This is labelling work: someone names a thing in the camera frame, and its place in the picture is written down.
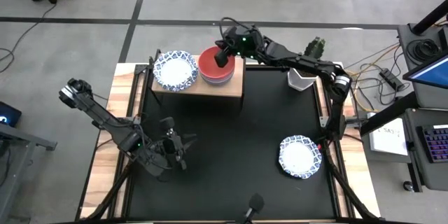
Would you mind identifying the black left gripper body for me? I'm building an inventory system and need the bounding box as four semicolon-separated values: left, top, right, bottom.
152;115;188;171

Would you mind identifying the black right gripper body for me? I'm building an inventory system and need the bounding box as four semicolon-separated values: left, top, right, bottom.
218;23;265;59

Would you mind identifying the red plastic bowl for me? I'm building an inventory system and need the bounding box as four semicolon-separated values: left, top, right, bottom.
197;45;236;80

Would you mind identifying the pink plastic bowl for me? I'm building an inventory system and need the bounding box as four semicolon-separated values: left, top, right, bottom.
202;76;234;86

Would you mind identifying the blue patterned paper bowl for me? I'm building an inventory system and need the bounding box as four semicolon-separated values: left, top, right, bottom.
152;50;200;93
278;134;323;180

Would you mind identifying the black table mat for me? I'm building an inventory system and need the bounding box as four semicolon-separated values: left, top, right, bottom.
125;66;339;221

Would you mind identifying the white hexagonal plant pot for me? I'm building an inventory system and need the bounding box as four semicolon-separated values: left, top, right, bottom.
286;66;321;92

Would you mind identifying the green cactus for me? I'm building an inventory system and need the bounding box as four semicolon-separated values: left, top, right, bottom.
303;36;326;60

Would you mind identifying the black microphone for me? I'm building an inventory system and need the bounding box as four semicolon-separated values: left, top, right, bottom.
243;192;266;224

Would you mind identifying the grey metal desk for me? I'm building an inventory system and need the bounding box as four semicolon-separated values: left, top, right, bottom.
0;122;57;224

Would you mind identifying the black power strip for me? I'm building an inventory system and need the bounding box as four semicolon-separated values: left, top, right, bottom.
379;68;406;91

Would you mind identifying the black diagonal bar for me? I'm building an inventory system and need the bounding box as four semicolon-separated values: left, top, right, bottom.
359;91;420;137

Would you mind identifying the black device with blue light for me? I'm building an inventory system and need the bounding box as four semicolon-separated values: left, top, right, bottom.
0;101;22;129

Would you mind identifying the white paper sheet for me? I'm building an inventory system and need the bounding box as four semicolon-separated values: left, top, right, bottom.
369;125;410;157

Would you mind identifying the black pole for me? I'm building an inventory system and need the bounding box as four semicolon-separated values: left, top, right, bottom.
412;0;448;36

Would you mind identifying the computer monitor with blue screen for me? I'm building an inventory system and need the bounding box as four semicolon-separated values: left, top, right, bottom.
401;54;448;90

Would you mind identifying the grey monitor desk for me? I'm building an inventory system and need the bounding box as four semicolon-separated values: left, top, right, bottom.
396;23;448;110

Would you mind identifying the black backlit keyboard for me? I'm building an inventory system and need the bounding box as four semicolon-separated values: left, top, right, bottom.
421;124;448;164

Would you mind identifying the grey keyboard desk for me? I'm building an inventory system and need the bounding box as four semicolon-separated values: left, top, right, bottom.
404;107;448;193

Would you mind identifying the black left arm cable bundle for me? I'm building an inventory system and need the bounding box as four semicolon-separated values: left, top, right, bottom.
85;160;136;221

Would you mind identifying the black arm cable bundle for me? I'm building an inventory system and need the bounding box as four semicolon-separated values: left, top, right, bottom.
85;160;136;221
321;139;377;221

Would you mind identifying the black aluminium table frame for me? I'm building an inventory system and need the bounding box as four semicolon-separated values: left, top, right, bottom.
75;50;382;223

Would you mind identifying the yellow floor cable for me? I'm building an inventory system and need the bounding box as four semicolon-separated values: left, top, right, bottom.
344;43;402;113

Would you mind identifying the black power strip cable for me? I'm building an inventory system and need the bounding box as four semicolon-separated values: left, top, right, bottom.
346;45;410;111

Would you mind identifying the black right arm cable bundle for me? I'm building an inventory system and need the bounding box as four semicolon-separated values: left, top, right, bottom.
321;139;377;221

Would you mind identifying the coiled black cable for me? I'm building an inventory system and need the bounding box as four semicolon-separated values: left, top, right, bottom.
405;38;442;64

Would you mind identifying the black vacuum power cable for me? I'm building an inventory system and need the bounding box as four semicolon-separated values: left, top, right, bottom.
0;3;59;74

